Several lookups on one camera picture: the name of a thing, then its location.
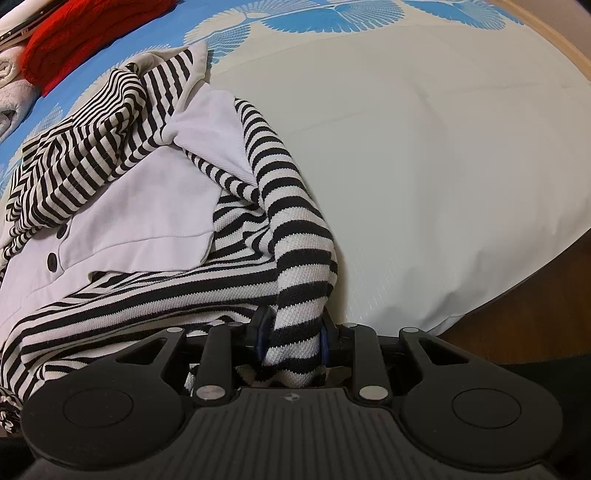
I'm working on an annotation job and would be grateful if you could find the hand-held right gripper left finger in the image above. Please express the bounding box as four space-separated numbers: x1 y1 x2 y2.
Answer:
115 308 274 405

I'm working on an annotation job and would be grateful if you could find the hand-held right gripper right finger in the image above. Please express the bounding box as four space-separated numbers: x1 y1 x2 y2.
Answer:
318 307 466 407

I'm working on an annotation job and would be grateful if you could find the striped shirt with white vest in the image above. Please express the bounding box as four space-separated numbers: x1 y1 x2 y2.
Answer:
0 39 341 435

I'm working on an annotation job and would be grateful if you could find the blue patterned bed sheet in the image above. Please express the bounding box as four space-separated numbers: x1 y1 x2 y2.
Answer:
0 0 591 336

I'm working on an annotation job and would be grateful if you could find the rolled white quilt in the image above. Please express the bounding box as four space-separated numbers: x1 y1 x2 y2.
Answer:
0 44 43 140

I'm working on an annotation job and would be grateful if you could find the folded red blanket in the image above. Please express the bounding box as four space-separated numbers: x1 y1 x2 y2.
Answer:
21 0 179 98

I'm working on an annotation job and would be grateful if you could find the folded white bedding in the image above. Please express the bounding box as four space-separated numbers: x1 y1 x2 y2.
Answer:
0 0 65 48

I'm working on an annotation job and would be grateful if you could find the wooden bed frame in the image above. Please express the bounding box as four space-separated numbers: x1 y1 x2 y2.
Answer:
489 0 591 95

